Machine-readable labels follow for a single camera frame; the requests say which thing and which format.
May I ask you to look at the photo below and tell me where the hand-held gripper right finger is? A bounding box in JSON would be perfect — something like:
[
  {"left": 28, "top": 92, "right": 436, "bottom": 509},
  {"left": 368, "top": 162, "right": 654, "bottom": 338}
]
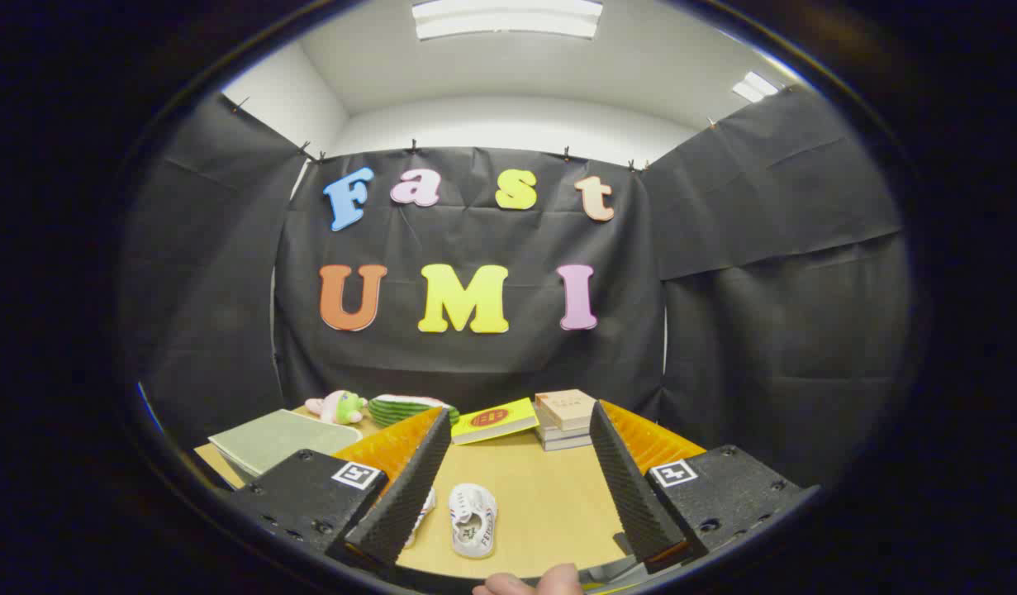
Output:
[{"left": 589, "top": 399, "right": 821, "bottom": 575}]

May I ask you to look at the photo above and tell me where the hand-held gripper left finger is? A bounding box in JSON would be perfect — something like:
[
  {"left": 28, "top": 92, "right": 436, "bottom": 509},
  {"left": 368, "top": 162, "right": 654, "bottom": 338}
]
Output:
[{"left": 226, "top": 405, "right": 453, "bottom": 569}]

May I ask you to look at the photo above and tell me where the yellow book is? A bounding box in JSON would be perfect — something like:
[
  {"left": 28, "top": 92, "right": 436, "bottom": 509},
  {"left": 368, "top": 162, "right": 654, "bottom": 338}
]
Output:
[{"left": 450, "top": 397, "right": 539, "bottom": 445}]

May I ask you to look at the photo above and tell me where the watermelon slice plush toy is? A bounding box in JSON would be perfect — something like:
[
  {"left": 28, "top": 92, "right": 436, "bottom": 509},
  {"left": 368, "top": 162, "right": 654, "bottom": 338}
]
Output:
[{"left": 368, "top": 394, "right": 459, "bottom": 429}]

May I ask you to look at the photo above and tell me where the beige book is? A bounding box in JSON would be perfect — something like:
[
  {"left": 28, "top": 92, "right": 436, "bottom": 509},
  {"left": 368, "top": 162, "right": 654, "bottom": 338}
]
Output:
[{"left": 535, "top": 388, "right": 598, "bottom": 431}]

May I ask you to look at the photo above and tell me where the grey-green fabric storage box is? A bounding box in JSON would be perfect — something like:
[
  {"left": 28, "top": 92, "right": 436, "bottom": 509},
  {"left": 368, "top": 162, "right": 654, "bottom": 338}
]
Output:
[{"left": 208, "top": 409, "right": 364, "bottom": 478}]

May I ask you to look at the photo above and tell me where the ceiling light panel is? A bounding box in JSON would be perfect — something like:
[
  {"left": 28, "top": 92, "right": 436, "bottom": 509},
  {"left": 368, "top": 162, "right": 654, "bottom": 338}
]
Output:
[
  {"left": 731, "top": 71, "right": 780, "bottom": 103},
  {"left": 411, "top": 0, "right": 604, "bottom": 40}
]

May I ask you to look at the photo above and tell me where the white canvas shoe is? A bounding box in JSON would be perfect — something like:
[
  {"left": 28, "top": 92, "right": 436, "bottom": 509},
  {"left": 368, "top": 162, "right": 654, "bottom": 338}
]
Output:
[
  {"left": 405, "top": 488, "right": 437, "bottom": 548},
  {"left": 449, "top": 483, "right": 499, "bottom": 559}
]

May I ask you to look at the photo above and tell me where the pink and green plush toy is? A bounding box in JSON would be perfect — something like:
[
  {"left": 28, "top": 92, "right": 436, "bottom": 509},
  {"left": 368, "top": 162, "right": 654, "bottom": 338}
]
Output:
[{"left": 305, "top": 390, "right": 368, "bottom": 426}]

